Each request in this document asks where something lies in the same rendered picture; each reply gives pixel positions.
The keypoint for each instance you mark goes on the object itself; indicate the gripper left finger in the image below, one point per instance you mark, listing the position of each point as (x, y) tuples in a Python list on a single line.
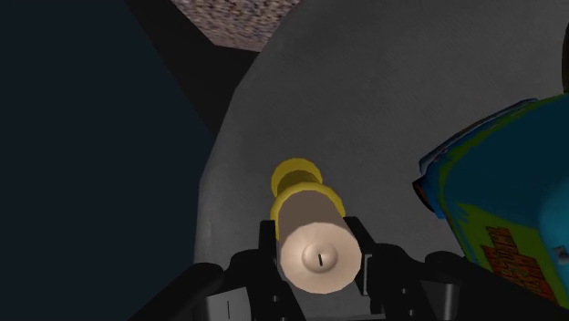
[(249, 271)]

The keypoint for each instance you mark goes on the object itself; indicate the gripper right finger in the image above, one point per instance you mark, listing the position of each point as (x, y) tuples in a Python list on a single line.
[(400, 275)]

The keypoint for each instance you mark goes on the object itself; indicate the beige candle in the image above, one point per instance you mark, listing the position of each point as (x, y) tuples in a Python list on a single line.
[(306, 222)]

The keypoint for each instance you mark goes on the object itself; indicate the blue and green toy van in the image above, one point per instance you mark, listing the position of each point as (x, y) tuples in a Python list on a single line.
[(506, 178)]

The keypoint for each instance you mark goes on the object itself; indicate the grey toilet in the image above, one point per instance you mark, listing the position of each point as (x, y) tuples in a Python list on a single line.
[(378, 98)]

